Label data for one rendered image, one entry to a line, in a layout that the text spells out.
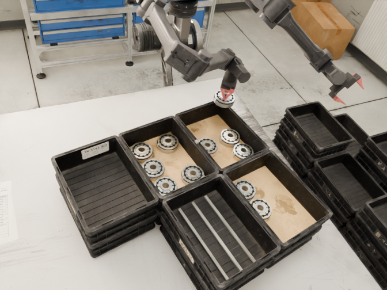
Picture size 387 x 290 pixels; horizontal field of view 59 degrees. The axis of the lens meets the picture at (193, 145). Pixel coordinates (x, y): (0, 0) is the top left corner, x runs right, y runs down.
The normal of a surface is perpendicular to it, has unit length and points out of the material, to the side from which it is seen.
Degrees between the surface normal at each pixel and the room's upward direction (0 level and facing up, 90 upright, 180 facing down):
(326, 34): 90
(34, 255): 0
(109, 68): 0
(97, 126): 0
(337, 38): 88
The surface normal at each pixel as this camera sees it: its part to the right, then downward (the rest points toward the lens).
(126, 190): 0.13, -0.66
